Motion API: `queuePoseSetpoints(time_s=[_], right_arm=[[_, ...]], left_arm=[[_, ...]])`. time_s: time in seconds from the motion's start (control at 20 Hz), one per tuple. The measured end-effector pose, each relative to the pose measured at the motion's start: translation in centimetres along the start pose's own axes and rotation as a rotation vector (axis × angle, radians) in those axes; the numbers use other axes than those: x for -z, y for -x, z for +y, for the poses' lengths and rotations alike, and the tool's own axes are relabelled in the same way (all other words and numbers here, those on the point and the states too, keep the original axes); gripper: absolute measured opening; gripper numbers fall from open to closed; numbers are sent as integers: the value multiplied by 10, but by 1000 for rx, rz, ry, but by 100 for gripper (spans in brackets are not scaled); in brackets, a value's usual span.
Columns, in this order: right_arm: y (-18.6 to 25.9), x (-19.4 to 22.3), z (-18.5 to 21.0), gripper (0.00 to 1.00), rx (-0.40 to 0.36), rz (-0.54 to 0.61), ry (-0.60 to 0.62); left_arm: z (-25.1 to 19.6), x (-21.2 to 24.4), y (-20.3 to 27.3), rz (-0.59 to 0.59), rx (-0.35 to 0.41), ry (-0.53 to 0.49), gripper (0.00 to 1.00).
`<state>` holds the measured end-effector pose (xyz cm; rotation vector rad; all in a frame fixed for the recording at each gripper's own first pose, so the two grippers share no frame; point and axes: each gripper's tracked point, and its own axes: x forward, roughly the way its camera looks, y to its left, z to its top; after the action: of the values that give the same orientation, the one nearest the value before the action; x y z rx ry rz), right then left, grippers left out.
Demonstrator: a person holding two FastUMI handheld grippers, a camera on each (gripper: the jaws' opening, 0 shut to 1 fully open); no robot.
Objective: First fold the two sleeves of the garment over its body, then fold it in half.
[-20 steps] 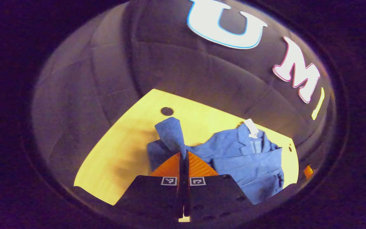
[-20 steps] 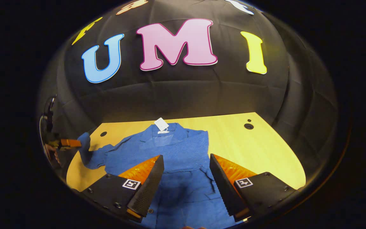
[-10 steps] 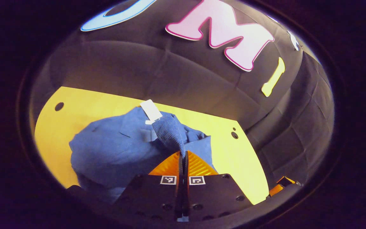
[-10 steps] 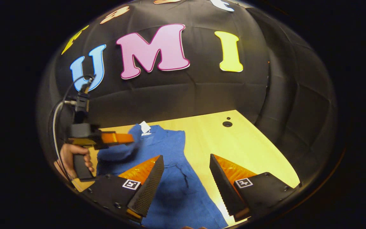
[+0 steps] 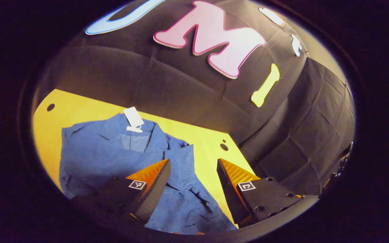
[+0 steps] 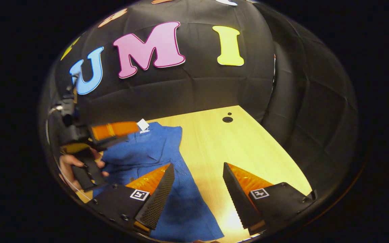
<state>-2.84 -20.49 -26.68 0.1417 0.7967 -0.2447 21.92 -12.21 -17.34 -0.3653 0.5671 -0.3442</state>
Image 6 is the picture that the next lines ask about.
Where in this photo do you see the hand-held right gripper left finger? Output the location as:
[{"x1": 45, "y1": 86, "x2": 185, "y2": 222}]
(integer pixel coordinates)
[{"x1": 86, "y1": 163, "x2": 175, "y2": 237}]

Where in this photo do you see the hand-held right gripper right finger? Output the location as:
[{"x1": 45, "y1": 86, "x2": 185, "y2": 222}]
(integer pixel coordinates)
[{"x1": 223, "y1": 162, "x2": 317, "y2": 236}]

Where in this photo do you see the blue collared shirt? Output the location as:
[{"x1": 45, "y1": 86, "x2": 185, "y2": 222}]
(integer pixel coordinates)
[{"x1": 92, "y1": 118, "x2": 225, "y2": 242}]

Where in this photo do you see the black backdrop cloth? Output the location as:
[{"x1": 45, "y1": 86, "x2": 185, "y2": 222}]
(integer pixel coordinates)
[{"x1": 41, "y1": 0, "x2": 360, "y2": 198}]

